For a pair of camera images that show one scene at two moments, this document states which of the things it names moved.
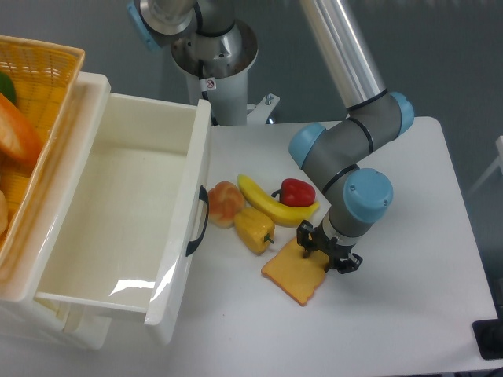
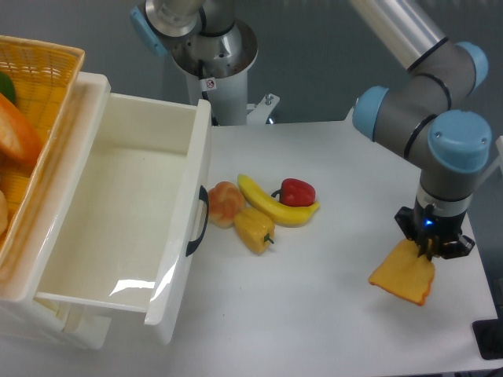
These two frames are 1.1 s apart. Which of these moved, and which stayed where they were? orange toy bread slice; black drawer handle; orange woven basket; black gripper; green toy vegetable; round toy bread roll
Moved: orange toy bread slice; black gripper
Stayed: green toy vegetable; orange woven basket; round toy bread roll; black drawer handle
